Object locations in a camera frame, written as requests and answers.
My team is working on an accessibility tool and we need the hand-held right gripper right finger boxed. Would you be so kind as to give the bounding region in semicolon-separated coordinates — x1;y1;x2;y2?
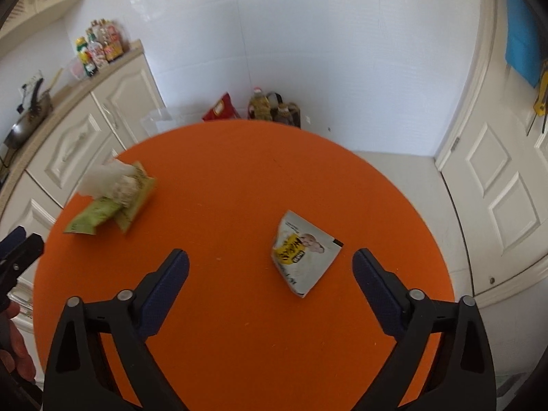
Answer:
352;248;497;411

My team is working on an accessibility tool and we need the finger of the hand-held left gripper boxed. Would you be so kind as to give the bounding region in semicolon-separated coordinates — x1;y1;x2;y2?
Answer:
0;226;46;304

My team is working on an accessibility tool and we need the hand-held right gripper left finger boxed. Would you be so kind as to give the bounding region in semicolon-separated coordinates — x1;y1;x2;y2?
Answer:
43;248;191;411

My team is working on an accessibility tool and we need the white snack packet yellow label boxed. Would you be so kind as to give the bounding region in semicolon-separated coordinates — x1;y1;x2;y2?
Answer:
271;210;344;298

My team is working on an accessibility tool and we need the person's left hand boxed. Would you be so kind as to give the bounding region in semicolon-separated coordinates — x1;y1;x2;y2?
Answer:
0;300;37;384

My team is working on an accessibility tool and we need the green snack packet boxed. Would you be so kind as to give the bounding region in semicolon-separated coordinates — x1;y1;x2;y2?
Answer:
113;162;157;233
63;197;123;236

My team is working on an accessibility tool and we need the white crumpled tissue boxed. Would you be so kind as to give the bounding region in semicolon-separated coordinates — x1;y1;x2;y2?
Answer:
77;158;138;202

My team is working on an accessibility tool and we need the cream kitchen base cabinet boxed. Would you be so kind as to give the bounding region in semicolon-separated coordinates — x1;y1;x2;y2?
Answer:
0;39;167;352

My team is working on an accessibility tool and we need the orange round table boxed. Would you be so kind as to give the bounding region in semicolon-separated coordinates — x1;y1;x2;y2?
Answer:
32;120;455;411

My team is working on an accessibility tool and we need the metal cooking pan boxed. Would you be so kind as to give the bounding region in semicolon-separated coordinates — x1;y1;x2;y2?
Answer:
4;90;54;148

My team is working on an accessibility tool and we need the clear plastic container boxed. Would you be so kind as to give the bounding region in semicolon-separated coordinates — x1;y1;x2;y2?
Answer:
140;109;180;138

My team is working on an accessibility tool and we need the white panel door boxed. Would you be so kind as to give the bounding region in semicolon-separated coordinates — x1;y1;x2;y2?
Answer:
434;0;548;309

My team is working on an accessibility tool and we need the clear plastic jug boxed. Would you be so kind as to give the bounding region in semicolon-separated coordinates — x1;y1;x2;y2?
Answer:
66;58;85;82

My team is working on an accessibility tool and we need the red rice bag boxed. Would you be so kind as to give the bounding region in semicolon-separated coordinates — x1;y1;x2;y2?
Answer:
202;92;238;123

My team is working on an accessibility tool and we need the yellow green label bottle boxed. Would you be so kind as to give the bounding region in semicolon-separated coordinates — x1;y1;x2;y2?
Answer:
75;36;98;78

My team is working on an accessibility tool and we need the yellow cooking oil bottle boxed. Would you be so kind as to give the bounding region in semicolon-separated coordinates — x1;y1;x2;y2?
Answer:
248;87;273;121

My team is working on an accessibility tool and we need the red label sauce bottle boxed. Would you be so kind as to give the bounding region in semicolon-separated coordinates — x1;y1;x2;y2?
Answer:
105;19;129;63

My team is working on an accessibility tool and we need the yellow hanging tool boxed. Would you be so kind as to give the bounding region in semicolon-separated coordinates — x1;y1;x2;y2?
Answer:
527;62;548;135

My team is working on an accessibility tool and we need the blue hanging cloth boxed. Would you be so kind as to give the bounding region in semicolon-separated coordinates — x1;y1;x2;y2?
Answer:
504;0;544;88

